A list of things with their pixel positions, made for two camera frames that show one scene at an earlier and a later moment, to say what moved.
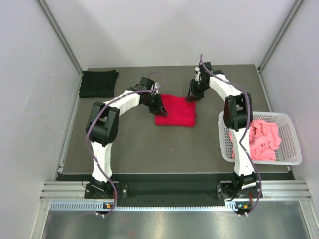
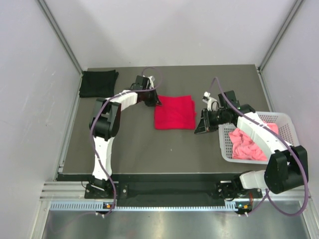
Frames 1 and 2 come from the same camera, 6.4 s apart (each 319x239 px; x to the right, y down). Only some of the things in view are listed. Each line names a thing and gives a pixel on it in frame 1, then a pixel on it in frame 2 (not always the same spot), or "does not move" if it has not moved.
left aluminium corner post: x=62 y=36 does not move
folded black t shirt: x=98 y=83 does not move
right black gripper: x=193 y=95 to x=205 y=124
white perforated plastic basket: x=288 y=152 does not move
